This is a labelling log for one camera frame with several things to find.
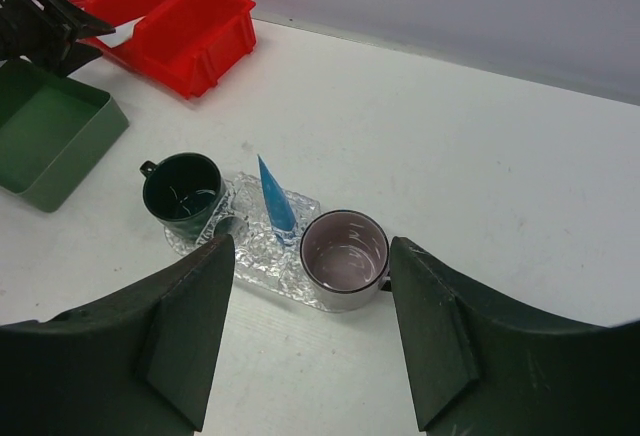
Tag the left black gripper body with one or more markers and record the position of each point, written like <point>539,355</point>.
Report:
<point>29,31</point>

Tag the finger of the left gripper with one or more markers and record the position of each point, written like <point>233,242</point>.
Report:
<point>82,24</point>
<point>64,59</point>

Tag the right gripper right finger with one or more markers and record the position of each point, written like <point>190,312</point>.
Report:
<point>482,363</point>

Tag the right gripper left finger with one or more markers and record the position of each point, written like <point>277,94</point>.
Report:
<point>139,361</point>

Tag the purple ceramic mug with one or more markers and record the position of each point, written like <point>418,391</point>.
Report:
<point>345,255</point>

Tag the dark green mug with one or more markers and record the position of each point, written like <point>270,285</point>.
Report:
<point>182,192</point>

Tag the blue toothpaste tube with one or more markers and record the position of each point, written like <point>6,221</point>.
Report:
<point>282,218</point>

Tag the white toothpaste tube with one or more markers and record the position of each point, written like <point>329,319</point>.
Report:
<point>122,34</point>

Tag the green metal tray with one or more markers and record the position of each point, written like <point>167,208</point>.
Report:
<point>54,130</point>

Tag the clear textured oval tray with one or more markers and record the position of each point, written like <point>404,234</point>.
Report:
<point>265,266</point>

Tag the red divided plastic bin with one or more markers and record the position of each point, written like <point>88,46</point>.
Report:
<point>184,45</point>

